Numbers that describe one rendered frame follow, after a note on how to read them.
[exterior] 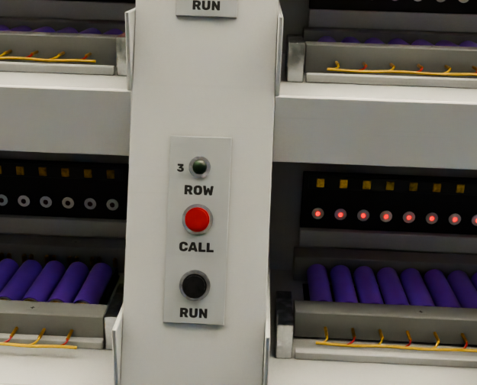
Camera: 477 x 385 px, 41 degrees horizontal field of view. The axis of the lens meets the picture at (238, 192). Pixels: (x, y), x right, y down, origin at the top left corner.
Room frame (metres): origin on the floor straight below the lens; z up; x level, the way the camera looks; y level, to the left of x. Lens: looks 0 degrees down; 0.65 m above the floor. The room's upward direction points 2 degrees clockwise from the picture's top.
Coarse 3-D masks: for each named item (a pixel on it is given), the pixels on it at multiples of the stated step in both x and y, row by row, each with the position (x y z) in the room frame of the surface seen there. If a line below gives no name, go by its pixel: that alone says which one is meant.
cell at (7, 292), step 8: (24, 264) 0.55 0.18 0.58; (32, 264) 0.55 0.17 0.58; (16, 272) 0.54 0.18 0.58; (24, 272) 0.54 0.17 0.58; (32, 272) 0.54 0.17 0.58; (16, 280) 0.52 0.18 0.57; (24, 280) 0.53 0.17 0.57; (32, 280) 0.54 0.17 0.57; (8, 288) 0.51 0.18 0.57; (16, 288) 0.51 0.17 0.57; (24, 288) 0.52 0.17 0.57; (0, 296) 0.50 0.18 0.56; (8, 296) 0.50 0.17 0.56; (16, 296) 0.51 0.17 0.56
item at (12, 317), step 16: (0, 304) 0.48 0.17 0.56; (16, 304) 0.48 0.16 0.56; (32, 304) 0.48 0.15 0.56; (48, 304) 0.48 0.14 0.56; (64, 304) 0.48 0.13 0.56; (80, 304) 0.48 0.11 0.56; (96, 304) 0.48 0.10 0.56; (0, 320) 0.47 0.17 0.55; (16, 320) 0.47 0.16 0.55; (32, 320) 0.47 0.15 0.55; (48, 320) 0.47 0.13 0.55; (64, 320) 0.47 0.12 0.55; (80, 320) 0.47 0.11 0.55; (96, 320) 0.47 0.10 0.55; (80, 336) 0.47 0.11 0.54; (96, 336) 0.47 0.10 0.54
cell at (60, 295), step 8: (72, 264) 0.55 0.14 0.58; (80, 264) 0.55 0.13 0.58; (72, 272) 0.54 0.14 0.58; (80, 272) 0.54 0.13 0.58; (88, 272) 0.56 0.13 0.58; (64, 280) 0.52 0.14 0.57; (72, 280) 0.53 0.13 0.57; (80, 280) 0.54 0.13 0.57; (56, 288) 0.51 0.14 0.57; (64, 288) 0.51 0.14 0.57; (72, 288) 0.52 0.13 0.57; (80, 288) 0.53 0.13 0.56; (56, 296) 0.50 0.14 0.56; (64, 296) 0.50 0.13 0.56; (72, 296) 0.51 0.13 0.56
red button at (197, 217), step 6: (192, 210) 0.41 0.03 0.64; (198, 210) 0.41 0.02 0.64; (204, 210) 0.42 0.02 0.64; (186, 216) 0.42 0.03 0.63; (192, 216) 0.41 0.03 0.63; (198, 216) 0.41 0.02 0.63; (204, 216) 0.41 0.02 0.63; (186, 222) 0.42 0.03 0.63; (192, 222) 0.41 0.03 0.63; (198, 222) 0.41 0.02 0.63; (204, 222) 0.41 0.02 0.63; (192, 228) 0.41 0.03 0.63; (198, 228) 0.41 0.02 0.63; (204, 228) 0.42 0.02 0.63
